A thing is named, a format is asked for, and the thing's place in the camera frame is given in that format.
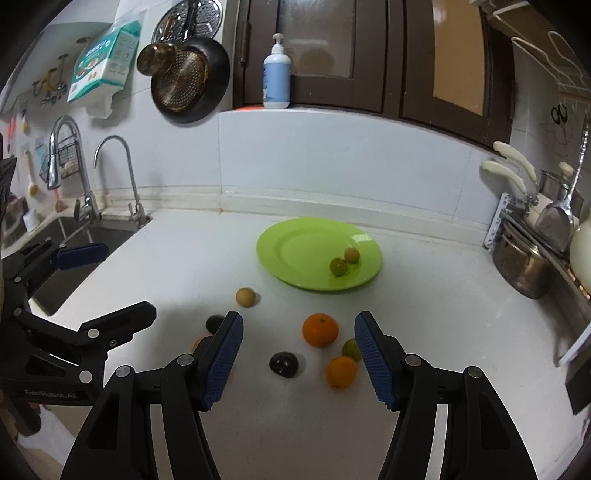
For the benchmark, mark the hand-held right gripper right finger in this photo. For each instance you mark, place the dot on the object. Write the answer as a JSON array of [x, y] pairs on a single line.
[[371, 360]]

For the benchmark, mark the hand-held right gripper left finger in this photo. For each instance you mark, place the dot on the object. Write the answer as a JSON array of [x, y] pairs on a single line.
[[226, 355]]

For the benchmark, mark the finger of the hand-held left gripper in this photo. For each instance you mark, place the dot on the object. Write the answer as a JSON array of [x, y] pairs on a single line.
[[124, 318], [83, 254]]

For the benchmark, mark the orange tangerine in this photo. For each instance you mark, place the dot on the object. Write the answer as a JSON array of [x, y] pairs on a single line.
[[198, 344], [342, 372], [320, 330]]

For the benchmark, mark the dark purple plum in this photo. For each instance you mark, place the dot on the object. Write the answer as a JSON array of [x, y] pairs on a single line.
[[284, 364], [214, 324]]

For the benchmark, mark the tan round longan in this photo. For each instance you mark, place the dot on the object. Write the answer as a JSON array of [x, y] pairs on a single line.
[[352, 255], [245, 297]]

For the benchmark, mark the green plate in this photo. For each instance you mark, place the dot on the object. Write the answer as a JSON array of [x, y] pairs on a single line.
[[300, 249]]

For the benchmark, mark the steel sink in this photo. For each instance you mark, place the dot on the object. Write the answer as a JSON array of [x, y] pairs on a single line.
[[106, 235]]

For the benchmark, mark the chrome gooseneck faucet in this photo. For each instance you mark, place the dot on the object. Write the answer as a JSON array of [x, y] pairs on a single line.
[[131, 184]]

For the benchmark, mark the small green plum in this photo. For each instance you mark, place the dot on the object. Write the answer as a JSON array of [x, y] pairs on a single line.
[[338, 266]]

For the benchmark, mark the chrome pull-down faucet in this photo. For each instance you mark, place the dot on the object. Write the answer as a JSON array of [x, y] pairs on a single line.
[[59, 138]]

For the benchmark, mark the white perforated rack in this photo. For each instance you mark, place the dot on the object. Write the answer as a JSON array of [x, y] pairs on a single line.
[[498, 221]]

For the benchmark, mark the teal white bag box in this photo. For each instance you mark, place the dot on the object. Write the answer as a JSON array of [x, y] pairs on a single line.
[[101, 60]]

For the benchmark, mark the brass perforated skimmer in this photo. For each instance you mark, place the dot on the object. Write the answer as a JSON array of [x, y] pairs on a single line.
[[182, 85]]

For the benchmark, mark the brass ladle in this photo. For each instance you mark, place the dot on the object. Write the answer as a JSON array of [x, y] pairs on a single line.
[[154, 59]]

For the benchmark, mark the black frying pan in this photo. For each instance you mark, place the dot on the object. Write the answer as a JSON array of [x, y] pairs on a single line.
[[214, 78]]

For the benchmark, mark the red flat object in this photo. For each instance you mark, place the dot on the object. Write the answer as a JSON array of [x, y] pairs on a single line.
[[249, 108]]

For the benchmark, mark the white jug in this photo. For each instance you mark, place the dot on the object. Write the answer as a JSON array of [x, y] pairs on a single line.
[[581, 251]]

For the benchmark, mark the steel cup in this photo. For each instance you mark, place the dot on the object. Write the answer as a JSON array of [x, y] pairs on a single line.
[[551, 187]]

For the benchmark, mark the white blue pump bottle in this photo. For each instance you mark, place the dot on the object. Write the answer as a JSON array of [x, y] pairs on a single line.
[[276, 78]]

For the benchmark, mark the steel steamer plate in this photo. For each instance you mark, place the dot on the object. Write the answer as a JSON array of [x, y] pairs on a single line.
[[205, 18]]

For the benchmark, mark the dark brown framed door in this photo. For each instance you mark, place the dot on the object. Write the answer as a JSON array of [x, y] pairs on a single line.
[[415, 69], [369, 46]]

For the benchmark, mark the black scissors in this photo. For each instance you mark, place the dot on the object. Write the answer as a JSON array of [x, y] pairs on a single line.
[[560, 114]]

